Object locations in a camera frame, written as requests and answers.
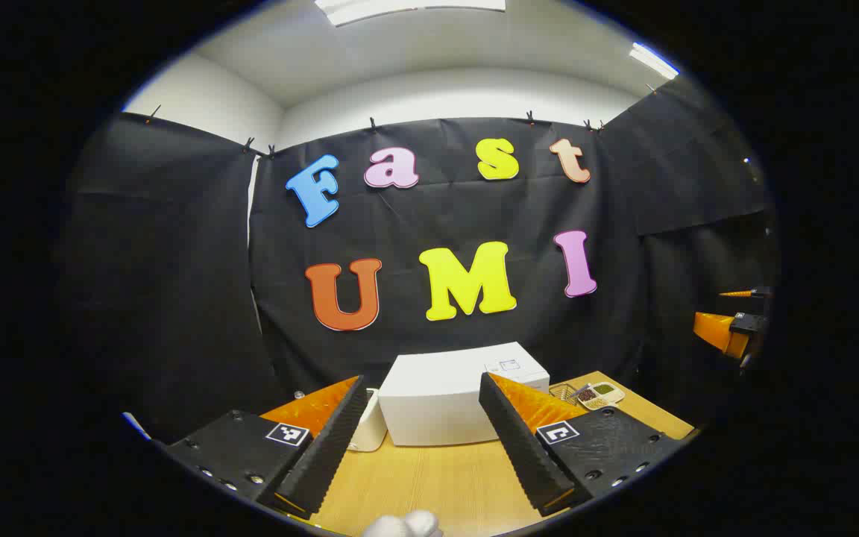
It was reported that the metal wire basket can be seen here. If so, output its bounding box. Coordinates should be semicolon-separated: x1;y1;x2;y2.
549;382;587;407

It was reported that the ceiling light panel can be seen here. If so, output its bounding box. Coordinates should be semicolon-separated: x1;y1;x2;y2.
629;43;680;81
314;0;509;28

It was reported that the white microwave oven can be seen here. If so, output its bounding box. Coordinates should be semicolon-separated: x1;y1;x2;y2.
377;342;551;447

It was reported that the black backdrop cloth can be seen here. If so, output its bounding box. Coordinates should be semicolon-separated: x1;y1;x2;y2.
57;75;781;441

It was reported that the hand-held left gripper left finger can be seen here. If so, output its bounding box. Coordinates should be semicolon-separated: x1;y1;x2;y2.
165;374;368;521

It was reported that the white toaster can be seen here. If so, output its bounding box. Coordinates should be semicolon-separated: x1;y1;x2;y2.
347;388;389;452

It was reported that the white divided bean tray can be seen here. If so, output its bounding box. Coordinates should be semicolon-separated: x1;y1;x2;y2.
575;382;626;412

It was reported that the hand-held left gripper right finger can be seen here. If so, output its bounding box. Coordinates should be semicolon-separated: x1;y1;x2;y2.
479;371;687;517

